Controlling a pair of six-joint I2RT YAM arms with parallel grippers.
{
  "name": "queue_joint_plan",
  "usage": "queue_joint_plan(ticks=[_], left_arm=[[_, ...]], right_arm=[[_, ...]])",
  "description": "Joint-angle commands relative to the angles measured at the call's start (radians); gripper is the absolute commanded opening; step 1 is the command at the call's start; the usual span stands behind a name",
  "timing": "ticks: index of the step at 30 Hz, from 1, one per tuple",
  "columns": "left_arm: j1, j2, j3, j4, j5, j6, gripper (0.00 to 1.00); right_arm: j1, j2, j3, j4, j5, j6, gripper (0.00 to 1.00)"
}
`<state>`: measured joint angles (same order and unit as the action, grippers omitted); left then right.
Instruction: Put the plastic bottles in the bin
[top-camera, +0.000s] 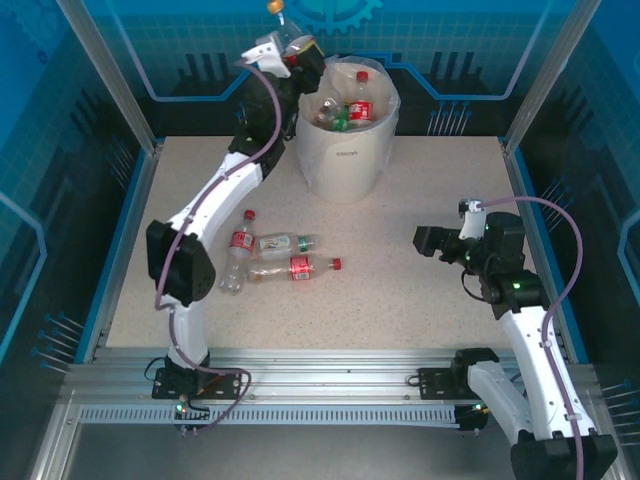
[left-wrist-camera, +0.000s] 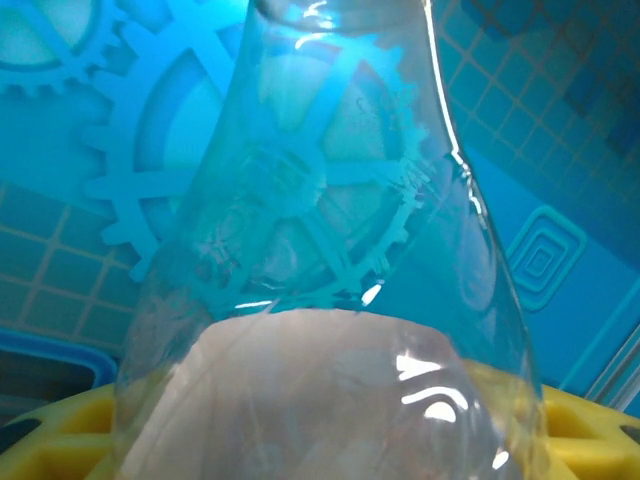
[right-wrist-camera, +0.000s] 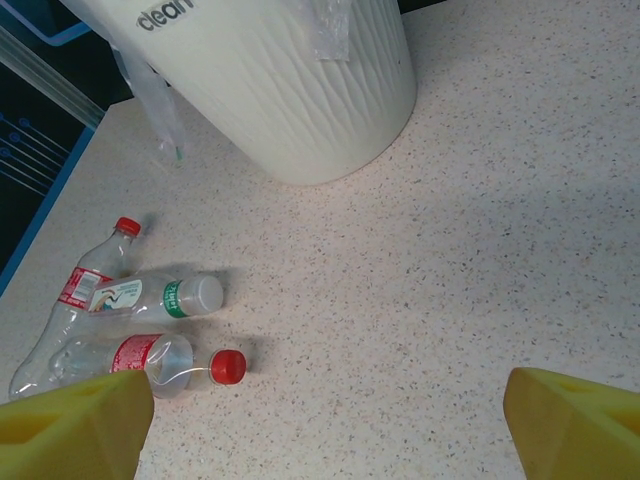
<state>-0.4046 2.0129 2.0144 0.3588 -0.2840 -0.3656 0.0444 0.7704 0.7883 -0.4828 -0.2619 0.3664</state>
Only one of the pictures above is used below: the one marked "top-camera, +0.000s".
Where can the clear orange cap bottle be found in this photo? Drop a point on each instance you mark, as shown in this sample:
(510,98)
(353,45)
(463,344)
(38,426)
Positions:
(292,30)

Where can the green band label bottle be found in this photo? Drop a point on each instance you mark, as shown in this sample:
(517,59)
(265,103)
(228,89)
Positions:
(280,244)

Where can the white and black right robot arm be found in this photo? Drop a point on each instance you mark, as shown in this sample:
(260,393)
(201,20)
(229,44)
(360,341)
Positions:
(530,340)

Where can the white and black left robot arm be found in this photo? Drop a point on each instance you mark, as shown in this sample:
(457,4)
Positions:
(215,195)

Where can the clear plastic bin liner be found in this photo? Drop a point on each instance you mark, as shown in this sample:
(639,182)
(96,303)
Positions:
(307,170)

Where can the cream plastic bin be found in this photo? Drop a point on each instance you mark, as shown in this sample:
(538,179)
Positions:
(350,175)

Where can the grey metal bottom panel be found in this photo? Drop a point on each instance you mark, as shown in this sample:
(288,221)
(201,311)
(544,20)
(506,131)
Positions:
(325,455)

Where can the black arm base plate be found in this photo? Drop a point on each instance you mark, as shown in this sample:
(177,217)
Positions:
(435,382)
(225,380)

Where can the aluminium frame post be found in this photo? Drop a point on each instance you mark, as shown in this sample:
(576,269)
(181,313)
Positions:
(115,75)
(545,75)

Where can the aluminium mounting rail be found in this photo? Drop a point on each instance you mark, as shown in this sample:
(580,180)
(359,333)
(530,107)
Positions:
(325,365)

